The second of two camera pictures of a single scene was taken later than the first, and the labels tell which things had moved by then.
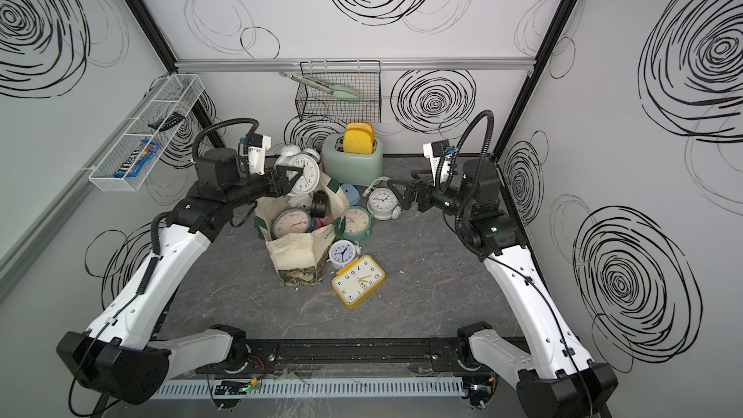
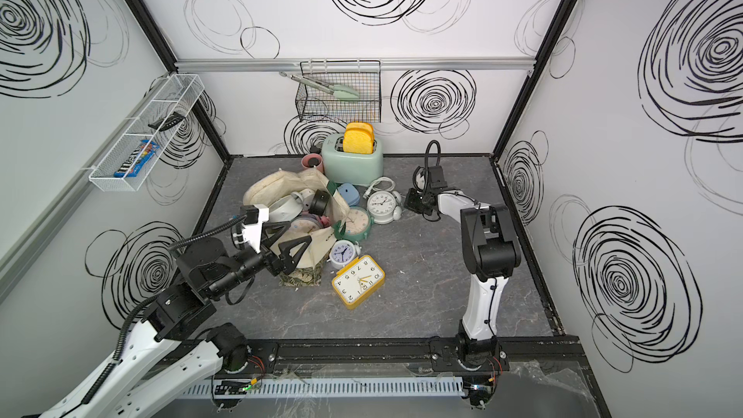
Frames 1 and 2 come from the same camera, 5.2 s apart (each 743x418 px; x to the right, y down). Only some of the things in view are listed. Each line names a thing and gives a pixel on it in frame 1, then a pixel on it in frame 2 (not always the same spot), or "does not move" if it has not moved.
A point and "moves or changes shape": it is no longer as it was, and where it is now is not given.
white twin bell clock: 383,204 does not move
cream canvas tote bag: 300,258 moves or changes shape
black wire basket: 340,91 does not move
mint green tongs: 341,92 does not move
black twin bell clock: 319,203 does not move
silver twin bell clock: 309,160 -> 287,207
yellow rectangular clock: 357,281 does not move
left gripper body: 253,189 -> 248,264
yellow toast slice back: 360,125 does not move
